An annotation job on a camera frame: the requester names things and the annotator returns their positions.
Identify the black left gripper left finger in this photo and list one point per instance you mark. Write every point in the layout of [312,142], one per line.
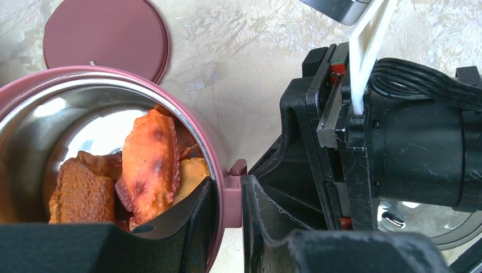
[176,241]

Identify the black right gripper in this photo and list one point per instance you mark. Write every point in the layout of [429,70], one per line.
[332,169]

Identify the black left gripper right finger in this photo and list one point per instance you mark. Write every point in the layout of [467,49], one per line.
[275,241]

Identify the orange fried chicken wing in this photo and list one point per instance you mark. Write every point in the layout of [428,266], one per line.
[150,167]

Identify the orange fried cutlet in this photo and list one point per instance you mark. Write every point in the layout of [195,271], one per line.
[85,191]

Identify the dark red round lid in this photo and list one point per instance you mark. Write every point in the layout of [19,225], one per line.
[128,35]

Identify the glass lid with red clasp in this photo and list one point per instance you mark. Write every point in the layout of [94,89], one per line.
[447,228]

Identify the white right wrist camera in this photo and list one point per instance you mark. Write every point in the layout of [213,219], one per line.
[370,20]

